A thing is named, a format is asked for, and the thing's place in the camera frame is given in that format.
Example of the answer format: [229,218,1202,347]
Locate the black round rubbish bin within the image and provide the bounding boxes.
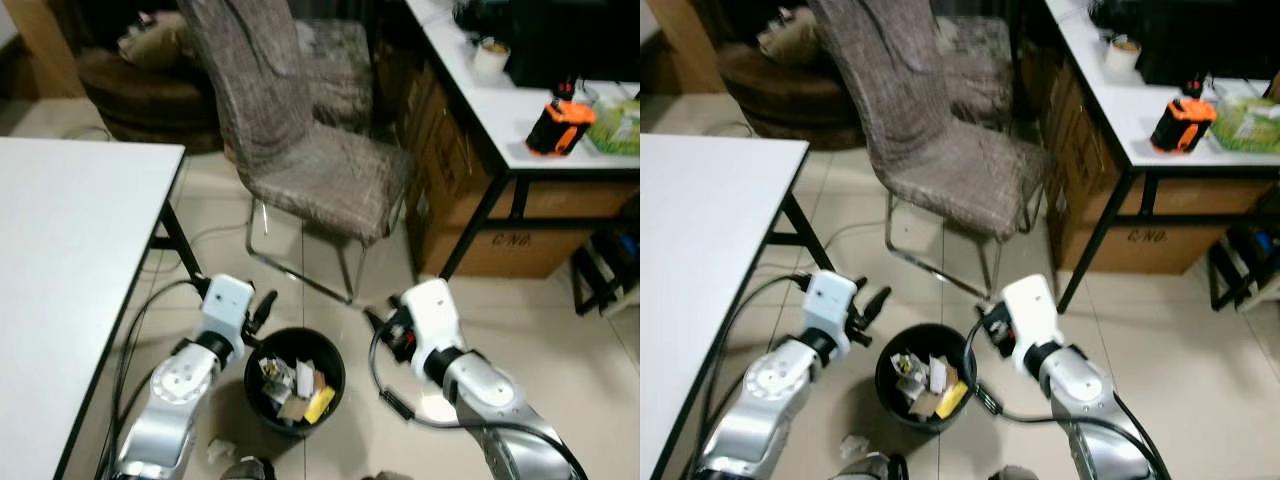
[875,322,979,434]
[243,327,347,439]

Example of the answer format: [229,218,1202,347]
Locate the yellow flat trash piece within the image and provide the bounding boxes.
[934,380,970,420]
[302,385,337,424]

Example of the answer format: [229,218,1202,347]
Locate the crumpled printed wrapper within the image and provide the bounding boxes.
[889,351,930,402]
[259,355,297,407]

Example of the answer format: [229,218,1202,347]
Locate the robot left leg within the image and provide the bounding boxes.
[858,451,911,480]
[219,455,277,480]

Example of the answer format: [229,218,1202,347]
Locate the large brown cardboard box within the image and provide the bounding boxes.
[378,45,641,281]
[1018,42,1280,277]

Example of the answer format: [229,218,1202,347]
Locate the brown fabric chair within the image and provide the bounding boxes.
[178,0,417,307]
[808,0,1053,303]

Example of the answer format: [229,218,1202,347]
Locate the dark brown round seat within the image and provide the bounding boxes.
[714,0,873,151]
[74,0,227,153]

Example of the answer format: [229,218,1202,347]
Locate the black metal rack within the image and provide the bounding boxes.
[569,224,641,318]
[1205,222,1280,313]

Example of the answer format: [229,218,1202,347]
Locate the beige bag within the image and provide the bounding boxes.
[117,11,197,71]
[756,7,829,67]

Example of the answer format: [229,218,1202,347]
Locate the orange and black device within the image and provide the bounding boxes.
[1149,84,1219,155]
[524,85,597,159]

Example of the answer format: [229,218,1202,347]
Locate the white cup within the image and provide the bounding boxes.
[1104,34,1144,82]
[471,37,512,87]

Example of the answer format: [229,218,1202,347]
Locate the green printed packet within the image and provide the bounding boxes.
[585,97,641,157]
[1210,94,1280,155]

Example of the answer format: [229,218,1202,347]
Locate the black monitor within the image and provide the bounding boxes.
[1088,0,1280,87]
[453,0,641,89]

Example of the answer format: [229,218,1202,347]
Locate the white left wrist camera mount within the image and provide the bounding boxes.
[199,274,257,347]
[804,269,860,338]

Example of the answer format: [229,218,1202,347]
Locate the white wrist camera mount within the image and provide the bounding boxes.
[199,274,257,347]
[399,279,464,378]
[804,269,860,338]
[1001,274,1067,373]

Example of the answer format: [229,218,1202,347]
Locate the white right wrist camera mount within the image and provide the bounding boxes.
[1001,274,1067,373]
[399,279,464,378]

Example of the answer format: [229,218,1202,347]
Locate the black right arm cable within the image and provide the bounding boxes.
[964,314,1093,427]
[367,318,501,432]

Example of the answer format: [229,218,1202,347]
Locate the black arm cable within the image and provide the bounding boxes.
[700,271,813,453]
[964,314,1093,427]
[104,278,213,473]
[367,318,501,432]

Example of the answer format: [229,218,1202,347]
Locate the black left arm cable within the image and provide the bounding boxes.
[700,271,813,453]
[104,278,213,473]

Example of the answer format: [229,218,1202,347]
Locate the white table with black frame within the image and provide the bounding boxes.
[640,133,836,480]
[0,137,206,480]

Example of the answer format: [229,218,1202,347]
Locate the white desk with black frame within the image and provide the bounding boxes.
[1043,0,1280,314]
[404,0,641,283]

